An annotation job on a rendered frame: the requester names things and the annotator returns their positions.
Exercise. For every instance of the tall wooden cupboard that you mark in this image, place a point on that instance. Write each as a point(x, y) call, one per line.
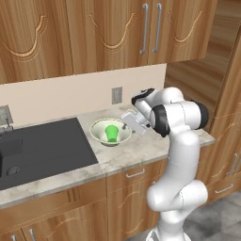
point(226, 131)

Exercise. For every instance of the wooden base cupboard door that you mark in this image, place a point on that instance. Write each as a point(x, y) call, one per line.
point(128, 213)
point(69, 224)
point(8, 237)

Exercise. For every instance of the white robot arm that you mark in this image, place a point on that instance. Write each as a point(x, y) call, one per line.
point(183, 157)

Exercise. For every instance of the wooden panel under sink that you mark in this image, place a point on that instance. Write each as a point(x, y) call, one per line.
point(40, 210)

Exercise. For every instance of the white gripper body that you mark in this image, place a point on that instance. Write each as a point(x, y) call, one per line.
point(133, 120)

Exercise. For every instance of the green cup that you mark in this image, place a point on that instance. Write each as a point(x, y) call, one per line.
point(111, 133)

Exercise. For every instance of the wooden drawer front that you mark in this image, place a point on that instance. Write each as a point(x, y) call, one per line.
point(138, 174)

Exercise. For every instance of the dark grey sink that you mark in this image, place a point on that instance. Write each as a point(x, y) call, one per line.
point(50, 150)

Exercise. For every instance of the grey wall socket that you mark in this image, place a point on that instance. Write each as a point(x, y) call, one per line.
point(117, 95)
point(4, 114)

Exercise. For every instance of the wooden wall cupboard door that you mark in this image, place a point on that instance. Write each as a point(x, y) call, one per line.
point(31, 37)
point(185, 28)
point(106, 34)

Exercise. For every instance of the white bowl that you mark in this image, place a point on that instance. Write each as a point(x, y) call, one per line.
point(98, 131)

